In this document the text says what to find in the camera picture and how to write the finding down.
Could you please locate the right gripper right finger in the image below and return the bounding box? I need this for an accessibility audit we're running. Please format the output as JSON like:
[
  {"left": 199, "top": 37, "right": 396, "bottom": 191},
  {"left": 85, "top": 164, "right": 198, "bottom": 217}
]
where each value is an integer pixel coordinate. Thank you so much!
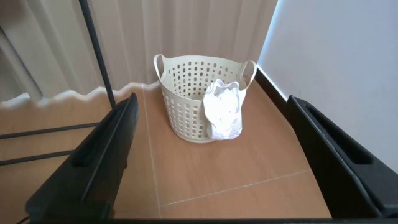
[{"left": 286, "top": 95, "right": 398, "bottom": 219}]

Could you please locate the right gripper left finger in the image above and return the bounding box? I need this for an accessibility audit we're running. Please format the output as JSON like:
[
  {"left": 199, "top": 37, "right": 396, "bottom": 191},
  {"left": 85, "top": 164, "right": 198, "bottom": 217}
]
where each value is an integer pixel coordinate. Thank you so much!
[{"left": 25, "top": 91, "right": 140, "bottom": 219}]

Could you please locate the black clothes rack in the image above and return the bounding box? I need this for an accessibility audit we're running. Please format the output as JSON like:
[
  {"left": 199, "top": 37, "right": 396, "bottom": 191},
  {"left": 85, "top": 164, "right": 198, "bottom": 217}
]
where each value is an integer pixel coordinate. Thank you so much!
[{"left": 0, "top": 0, "right": 118, "bottom": 166}]

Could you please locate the white laundry basket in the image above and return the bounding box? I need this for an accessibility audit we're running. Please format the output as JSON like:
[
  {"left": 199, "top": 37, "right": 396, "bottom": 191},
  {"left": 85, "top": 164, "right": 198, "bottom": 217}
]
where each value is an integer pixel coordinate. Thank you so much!
[{"left": 153, "top": 54, "right": 259, "bottom": 144}]

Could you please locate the white garment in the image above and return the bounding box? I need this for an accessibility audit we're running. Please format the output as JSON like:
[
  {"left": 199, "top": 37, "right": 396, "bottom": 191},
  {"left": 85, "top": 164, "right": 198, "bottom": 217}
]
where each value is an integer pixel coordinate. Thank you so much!
[{"left": 202, "top": 78, "right": 248, "bottom": 141}]

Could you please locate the beige curtain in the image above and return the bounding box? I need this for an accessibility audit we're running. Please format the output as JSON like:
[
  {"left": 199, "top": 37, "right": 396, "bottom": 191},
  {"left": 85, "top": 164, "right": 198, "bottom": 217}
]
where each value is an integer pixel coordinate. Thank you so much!
[{"left": 0, "top": 0, "right": 279, "bottom": 104}]

